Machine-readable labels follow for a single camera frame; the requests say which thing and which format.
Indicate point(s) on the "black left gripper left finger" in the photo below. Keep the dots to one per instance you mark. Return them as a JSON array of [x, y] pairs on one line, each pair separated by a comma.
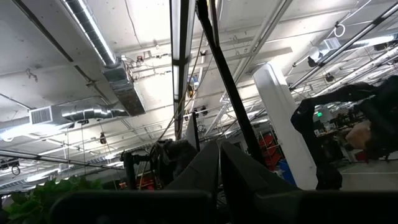
[[202, 174]]

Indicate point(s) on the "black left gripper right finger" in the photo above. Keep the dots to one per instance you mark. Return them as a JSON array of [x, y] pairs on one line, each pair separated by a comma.
[[236, 180]]

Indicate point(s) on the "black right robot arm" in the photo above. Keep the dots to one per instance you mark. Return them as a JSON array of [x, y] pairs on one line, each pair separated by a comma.
[[177, 158]]

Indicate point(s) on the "red shelf rack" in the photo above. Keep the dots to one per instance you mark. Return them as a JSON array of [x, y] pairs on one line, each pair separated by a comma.
[[270, 152]]

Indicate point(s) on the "blue bin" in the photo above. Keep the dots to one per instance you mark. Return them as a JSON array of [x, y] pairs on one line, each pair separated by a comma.
[[287, 172]]

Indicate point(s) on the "black equipment stand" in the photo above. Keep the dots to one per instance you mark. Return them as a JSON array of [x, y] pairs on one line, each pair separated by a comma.
[[130, 169]]

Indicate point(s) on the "white column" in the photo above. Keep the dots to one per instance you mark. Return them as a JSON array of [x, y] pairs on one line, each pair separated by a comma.
[[286, 124]]

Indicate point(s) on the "black round ceiling device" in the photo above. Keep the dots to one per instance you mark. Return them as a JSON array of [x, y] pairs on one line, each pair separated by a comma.
[[103, 138]]

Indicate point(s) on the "metal ceiling ventilation unit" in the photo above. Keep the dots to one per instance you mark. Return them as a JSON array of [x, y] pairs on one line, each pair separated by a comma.
[[124, 90]]

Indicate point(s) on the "white ceiling pipe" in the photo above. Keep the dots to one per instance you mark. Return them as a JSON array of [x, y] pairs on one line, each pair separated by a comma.
[[248, 53]]

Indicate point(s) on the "long ceiling light fixture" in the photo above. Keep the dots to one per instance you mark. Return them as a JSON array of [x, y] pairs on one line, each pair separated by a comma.
[[180, 46]]

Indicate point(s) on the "person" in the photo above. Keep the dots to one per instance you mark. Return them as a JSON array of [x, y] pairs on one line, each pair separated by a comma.
[[382, 118]]

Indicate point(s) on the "green leafy potted plant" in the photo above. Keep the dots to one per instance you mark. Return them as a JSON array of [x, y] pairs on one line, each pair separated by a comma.
[[37, 199]]

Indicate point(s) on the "black ceiling pipe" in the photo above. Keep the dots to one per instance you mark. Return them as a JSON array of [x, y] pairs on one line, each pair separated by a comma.
[[342, 46]]

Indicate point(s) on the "silver round air duct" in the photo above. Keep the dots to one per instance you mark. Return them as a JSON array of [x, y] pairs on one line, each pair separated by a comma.
[[87, 112]]

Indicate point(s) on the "silver spiral ceiling duct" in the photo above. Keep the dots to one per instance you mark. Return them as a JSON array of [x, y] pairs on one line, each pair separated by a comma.
[[93, 31]]

